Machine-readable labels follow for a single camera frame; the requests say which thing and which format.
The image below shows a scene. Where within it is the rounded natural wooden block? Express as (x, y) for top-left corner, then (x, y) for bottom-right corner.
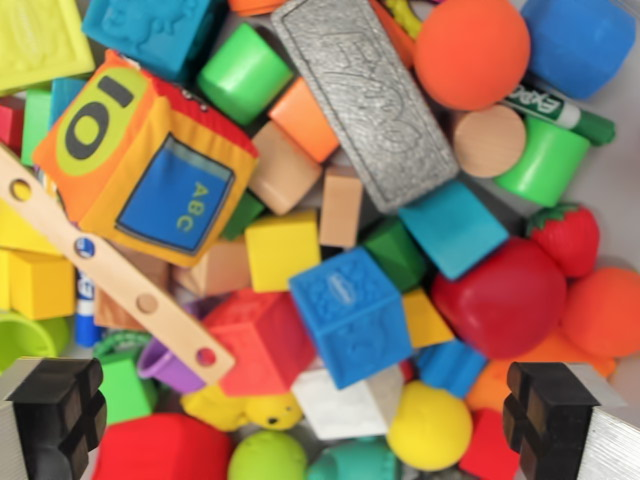
(248, 121), (324, 216)

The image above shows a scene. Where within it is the green Expo marker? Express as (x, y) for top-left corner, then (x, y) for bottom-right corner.
(502, 84), (617, 147)

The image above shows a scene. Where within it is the blue embossed rubber cube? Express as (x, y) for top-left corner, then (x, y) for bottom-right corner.
(288, 246), (414, 390)

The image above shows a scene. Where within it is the lime green plastic cup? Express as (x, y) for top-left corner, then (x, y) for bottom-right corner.
(0, 309), (71, 374)

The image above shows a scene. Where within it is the yellow rubber bear toy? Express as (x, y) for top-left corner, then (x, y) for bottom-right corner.
(179, 384), (304, 432)

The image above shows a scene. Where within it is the lime embossed rubber block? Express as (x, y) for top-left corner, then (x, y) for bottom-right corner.
(0, 0), (96, 96)

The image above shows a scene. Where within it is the yellow-orange wooden block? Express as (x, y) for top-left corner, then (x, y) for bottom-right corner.
(402, 287), (456, 350)

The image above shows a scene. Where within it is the bright green cube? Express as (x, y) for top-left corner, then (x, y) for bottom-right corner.
(97, 352), (159, 426)

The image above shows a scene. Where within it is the dark red wooden block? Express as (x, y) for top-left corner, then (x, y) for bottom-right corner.
(0, 96), (26, 156)

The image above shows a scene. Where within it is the small natural wooden block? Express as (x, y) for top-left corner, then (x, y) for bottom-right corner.
(319, 167), (364, 250)

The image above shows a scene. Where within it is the large red soft block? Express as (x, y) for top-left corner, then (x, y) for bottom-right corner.
(92, 413), (234, 480)

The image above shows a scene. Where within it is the yellow-green plastic chain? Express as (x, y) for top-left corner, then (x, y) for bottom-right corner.
(384, 0), (424, 41)

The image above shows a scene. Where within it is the orange flat block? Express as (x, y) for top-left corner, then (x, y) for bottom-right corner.
(369, 0), (416, 69)

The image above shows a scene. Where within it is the red wooden cube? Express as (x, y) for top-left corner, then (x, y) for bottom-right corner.
(458, 408), (521, 480)

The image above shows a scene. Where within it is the wooden strip with holes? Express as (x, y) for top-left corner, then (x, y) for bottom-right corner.
(0, 144), (236, 386)

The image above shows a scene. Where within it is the red embossed rubber cube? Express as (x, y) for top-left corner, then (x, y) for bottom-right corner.
(202, 288), (317, 399)

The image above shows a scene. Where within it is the blue wooden block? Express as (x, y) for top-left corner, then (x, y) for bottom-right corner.
(415, 339), (489, 400)

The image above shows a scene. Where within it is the thin teal wooden block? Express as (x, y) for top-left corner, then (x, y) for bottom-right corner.
(49, 77), (89, 126)

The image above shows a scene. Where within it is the dark green wooden block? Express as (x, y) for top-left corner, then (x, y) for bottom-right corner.
(360, 217), (431, 294)
(219, 189), (266, 241)

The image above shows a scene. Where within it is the teal rubber animal toy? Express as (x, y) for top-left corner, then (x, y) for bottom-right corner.
(305, 437), (401, 480)

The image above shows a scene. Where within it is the natural wooden cylinder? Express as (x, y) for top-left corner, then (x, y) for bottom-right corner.
(452, 103), (528, 180)

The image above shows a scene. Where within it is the yellow ball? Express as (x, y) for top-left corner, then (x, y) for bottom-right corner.
(386, 380), (474, 472)

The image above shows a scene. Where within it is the grey Expo whiteboard eraser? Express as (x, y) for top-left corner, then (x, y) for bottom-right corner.
(270, 0), (460, 215)

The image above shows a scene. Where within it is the white grey cube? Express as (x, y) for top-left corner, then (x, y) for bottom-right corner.
(290, 364), (405, 441)

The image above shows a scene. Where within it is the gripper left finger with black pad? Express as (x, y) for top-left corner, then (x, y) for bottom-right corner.
(0, 356), (109, 480)

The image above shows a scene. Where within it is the yellow wooden block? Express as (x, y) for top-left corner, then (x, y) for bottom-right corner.
(0, 249), (76, 321)
(0, 199), (64, 256)

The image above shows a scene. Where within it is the orange plastic cup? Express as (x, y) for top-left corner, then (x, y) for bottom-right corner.
(227, 0), (286, 16)

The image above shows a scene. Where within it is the yellow wooden cube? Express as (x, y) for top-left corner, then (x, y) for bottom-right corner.
(244, 209), (321, 294)

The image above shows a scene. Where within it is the orange foam ball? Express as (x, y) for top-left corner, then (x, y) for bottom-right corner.
(413, 0), (532, 112)
(559, 267), (640, 359)

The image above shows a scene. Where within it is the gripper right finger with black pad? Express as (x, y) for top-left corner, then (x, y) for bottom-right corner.
(502, 361), (640, 480)

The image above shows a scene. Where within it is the red toy strawberry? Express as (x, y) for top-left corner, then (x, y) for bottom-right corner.
(525, 202), (601, 279)

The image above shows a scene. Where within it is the purple plastic cup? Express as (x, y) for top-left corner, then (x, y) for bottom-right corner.
(136, 337), (209, 395)

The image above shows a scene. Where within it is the light green wooden block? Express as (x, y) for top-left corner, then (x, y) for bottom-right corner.
(20, 88), (54, 167)

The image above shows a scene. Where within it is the tan wooden block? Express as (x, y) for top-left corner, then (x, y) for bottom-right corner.
(174, 237), (254, 299)

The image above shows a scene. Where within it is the orange soft rubber block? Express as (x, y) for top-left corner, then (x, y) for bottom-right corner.
(464, 329), (617, 414)

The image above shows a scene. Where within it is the large blue rubber block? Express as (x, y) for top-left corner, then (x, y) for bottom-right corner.
(519, 0), (637, 100)

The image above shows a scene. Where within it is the orange wooden block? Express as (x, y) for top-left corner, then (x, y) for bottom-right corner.
(268, 77), (341, 165)

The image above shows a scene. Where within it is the red toy apple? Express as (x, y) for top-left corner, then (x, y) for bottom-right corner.
(430, 237), (569, 360)

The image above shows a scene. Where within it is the brown wooden block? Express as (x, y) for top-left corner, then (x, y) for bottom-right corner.
(93, 244), (171, 331)

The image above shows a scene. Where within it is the green mesh net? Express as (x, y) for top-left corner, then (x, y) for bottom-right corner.
(92, 329), (151, 359)

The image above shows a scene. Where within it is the teal embossed rubber cube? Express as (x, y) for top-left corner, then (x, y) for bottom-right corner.
(82, 0), (226, 84)

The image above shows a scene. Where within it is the orange fabric number cube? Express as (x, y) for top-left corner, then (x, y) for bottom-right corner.
(32, 49), (260, 269)

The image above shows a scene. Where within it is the lime green ball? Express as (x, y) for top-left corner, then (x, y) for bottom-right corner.
(227, 430), (309, 480)

